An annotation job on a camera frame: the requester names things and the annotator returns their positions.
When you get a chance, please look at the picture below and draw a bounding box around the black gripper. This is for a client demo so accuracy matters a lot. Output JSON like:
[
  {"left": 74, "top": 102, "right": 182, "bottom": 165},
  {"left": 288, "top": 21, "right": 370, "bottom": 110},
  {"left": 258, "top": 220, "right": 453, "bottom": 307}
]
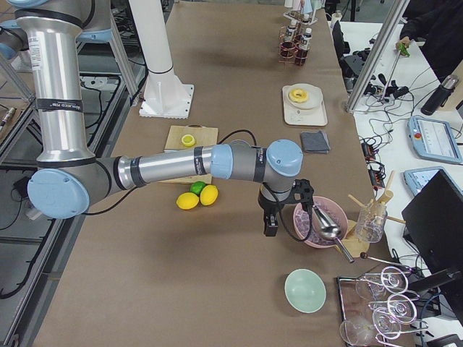
[{"left": 258, "top": 183, "right": 280, "bottom": 236}]

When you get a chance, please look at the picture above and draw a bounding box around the tea bottle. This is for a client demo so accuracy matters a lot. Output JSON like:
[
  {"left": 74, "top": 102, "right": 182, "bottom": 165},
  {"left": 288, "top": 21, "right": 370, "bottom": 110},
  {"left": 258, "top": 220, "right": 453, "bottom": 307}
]
[
  {"left": 294, "top": 27, "right": 312, "bottom": 66},
  {"left": 281, "top": 20, "right": 297, "bottom": 58},
  {"left": 300, "top": 14, "right": 311, "bottom": 32}
]

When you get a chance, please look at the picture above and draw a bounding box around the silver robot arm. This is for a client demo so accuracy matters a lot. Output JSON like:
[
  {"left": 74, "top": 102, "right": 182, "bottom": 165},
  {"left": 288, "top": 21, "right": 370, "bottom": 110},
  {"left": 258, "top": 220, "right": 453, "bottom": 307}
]
[{"left": 13, "top": 1, "right": 313, "bottom": 236}]

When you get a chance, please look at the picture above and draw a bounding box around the beige serving tray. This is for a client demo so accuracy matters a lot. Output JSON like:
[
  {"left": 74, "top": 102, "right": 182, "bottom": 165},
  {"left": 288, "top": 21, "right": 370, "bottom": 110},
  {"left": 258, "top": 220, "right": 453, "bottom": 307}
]
[{"left": 282, "top": 85, "right": 328, "bottom": 127}]

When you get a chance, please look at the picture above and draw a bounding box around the metal ice scoop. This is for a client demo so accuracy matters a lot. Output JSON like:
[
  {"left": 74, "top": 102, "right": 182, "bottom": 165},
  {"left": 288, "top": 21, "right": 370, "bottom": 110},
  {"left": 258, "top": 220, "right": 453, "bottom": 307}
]
[{"left": 313, "top": 205, "right": 354, "bottom": 263}]

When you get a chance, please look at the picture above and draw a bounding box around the pink bowl of ice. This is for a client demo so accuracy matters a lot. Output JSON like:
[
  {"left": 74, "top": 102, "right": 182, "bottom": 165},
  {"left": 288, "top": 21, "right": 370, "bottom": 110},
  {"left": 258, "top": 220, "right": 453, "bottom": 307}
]
[{"left": 293, "top": 196, "right": 348, "bottom": 249}]

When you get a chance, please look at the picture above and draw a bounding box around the whole lemon near lime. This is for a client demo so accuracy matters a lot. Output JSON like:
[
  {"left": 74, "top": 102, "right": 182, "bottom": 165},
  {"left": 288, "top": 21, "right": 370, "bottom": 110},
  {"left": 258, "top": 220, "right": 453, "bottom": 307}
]
[{"left": 200, "top": 184, "right": 218, "bottom": 206}]

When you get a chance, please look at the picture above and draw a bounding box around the mint green bowl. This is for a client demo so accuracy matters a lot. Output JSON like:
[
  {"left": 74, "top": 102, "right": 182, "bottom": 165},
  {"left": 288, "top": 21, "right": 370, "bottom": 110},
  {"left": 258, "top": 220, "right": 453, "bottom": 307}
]
[{"left": 284, "top": 269, "right": 326, "bottom": 314}]

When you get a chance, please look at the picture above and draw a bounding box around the green lime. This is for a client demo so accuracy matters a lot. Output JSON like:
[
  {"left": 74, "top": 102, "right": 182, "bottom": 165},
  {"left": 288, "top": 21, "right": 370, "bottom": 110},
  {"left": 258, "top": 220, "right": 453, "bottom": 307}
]
[{"left": 190, "top": 181, "right": 207, "bottom": 195}]

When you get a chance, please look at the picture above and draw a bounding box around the whole lemon outer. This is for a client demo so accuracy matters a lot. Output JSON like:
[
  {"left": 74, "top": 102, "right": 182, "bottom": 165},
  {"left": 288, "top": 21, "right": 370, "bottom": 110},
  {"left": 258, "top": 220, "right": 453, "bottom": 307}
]
[{"left": 176, "top": 192, "right": 200, "bottom": 210}]

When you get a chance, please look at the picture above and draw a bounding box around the grey folded cloth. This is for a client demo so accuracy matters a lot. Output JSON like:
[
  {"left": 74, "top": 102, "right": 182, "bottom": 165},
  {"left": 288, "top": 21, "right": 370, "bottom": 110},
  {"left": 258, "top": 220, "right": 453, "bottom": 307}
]
[{"left": 300, "top": 130, "right": 331, "bottom": 154}]

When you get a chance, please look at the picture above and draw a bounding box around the wooden stand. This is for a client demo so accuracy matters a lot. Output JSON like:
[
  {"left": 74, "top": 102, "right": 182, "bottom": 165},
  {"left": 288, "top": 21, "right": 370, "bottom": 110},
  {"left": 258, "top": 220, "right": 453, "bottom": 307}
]
[{"left": 348, "top": 170, "right": 405, "bottom": 259}]

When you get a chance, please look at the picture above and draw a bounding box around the clear glass jar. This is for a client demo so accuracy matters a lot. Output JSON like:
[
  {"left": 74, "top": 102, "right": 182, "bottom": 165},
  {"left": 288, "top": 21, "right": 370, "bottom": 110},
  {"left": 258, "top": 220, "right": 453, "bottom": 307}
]
[{"left": 354, "top": 202, "right": 387, "bottom": 243}]

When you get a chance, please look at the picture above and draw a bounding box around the wooden cutting board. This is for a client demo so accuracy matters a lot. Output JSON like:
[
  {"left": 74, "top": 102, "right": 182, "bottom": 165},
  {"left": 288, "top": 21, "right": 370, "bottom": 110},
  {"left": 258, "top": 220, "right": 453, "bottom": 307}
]
[{"left": 163, "top": 125, "right": 218, "bottom": 184}]

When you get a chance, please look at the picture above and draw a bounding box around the halved lemon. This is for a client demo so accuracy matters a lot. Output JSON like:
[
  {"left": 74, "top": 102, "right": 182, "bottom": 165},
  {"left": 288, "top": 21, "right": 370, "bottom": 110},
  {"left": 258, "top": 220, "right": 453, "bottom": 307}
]
[{"left": 181, "top": 134, "right": 196, "bottom": 147}]

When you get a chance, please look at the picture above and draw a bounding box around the glazed donut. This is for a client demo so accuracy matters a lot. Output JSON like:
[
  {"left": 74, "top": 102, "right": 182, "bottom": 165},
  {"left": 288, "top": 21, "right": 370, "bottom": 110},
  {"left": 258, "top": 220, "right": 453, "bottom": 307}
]
[{"left": 288, "top": 88, "right": 309, "bottom": 103}]

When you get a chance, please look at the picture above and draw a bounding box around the white plate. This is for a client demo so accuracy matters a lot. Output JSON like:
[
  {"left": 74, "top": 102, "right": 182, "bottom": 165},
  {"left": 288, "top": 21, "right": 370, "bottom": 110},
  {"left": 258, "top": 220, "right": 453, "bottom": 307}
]
[{"left": 286, "top": 84, "right": 323, "bottom": 110}]

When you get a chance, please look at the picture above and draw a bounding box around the wine glass upper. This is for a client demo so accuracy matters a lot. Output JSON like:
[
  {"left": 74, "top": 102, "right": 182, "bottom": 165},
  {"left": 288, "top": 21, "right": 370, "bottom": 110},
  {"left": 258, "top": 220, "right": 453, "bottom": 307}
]
[{"left": 355, "top": 266, "right": 408, "bottom": 301}]

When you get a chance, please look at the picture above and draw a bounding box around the wine glass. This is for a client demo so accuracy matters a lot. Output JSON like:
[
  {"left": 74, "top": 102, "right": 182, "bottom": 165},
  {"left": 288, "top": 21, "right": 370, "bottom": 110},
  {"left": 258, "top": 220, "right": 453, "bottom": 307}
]
[
  {"left": 339, "top": 307, "right": 402, "bottom": 346},
  {"left": 368, "top": 294, "right": 417, "bottom": 324},
  {"left": 355, "top": 266, "right": 408, "bottom": 301}
]

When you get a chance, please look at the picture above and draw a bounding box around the blue teach pendant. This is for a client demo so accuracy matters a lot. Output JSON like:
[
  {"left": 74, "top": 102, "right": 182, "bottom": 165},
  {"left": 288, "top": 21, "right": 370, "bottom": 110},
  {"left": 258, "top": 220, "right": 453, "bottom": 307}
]
[
  {"left": 408, "top": 116, "right": 462, "bottom": 164},
  {"left": 403, "top": 166, "right": 455, "bottom": 196}
]

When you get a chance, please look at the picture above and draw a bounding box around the wine glass lower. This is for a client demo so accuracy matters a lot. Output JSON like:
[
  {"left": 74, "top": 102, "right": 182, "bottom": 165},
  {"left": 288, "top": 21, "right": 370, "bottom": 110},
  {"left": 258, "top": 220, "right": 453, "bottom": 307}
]
[{"left": 339, "top": 307, "right": 402, "bottom": 346}]

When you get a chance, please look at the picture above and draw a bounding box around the wine glass middle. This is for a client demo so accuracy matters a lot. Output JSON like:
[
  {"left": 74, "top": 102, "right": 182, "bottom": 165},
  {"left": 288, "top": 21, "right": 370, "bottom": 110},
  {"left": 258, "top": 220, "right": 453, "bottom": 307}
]
[{"left": 368, "top": 294, "right": 417, "bottom": 324}]

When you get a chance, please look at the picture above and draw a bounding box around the black monitor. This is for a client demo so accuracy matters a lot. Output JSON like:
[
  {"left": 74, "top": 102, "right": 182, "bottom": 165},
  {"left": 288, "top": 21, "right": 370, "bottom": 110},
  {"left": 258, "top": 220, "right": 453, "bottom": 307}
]
[{"left": 402, "top": 170, "right": 462, "bottom": 273}]

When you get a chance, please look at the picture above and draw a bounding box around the white cup rack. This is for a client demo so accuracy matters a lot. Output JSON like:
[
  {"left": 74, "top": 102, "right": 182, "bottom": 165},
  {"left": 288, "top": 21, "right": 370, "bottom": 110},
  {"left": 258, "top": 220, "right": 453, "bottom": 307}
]
[{"left": 284, "top": 0, "right": 324, "bottom": 25}]

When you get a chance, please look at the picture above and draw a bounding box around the black water bottle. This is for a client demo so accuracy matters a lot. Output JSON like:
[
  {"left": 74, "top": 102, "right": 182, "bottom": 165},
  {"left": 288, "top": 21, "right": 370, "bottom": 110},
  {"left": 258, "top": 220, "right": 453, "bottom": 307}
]
[{"left": 420, "top": 74, "right": 459, "bottom": 116}]

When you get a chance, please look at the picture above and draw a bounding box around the person in black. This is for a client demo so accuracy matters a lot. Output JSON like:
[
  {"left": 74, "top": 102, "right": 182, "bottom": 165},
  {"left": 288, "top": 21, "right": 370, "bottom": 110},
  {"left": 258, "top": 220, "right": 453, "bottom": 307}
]
[{"left": 396, "top": 1, "right": 462, "bottom": 81}]

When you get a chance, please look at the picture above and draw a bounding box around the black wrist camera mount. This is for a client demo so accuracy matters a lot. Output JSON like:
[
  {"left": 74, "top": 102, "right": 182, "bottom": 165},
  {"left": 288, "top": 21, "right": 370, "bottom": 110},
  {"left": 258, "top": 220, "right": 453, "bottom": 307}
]
[{"left": 286, "top": 179, "right": 314, "bottom": 213}]

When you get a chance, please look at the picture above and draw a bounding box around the white camera post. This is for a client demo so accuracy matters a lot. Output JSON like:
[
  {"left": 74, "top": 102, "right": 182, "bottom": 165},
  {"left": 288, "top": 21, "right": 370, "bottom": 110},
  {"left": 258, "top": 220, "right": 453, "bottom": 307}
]
[{"left": 129, "top": 0, "right": 194, "bottom": 119}]

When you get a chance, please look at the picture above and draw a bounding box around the copper wire bottle rack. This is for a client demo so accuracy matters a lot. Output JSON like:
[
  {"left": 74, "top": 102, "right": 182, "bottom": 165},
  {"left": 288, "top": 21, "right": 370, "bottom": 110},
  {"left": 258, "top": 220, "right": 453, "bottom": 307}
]
[{"left": 278, "top": 23, "right": 313, "bottom": 65}]

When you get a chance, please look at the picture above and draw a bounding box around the aluminium frame post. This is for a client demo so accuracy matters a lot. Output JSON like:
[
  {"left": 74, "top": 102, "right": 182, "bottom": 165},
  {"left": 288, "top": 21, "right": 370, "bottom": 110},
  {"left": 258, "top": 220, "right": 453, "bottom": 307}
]
[{"left": 346, "top": 0, "right": 409, "bottom": 113}]

